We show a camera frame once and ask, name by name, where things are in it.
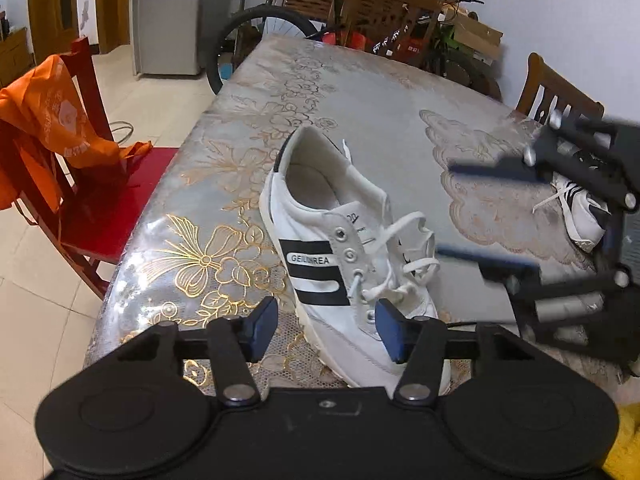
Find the white black-striped sneaker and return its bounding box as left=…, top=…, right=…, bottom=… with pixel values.
left=258, top=124, right=452, bottom=395

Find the yellow sleeve forearm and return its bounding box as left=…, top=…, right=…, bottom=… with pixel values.
left=603, top=403, right=640, bottom=480

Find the black bicycle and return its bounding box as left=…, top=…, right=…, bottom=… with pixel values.
left=206, top=0, right=501, bottom=101

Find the cardboard box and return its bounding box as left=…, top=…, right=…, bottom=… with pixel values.
left=446, top=8, right=503, bottom=64

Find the red wooden chair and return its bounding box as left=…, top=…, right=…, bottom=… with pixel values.
left=1, top=39, right=177, bottom=297

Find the wooden dining chair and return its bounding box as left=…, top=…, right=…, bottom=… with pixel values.
left=342, top=0, right=442, bottom=67

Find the orange bag on chair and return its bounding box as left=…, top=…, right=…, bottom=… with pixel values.
left=1, top=54, right=153, bottom=211

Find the silver refrigerator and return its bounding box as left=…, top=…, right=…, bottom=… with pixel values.
left=129, top=0, right=231, bottom=77

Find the wooden sideboard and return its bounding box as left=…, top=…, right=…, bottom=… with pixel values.
left=0, top=27, right=34, bottom=88

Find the wooden chair by wall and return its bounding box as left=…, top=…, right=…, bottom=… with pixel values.
left=515, top=52, right=604, bottom=125

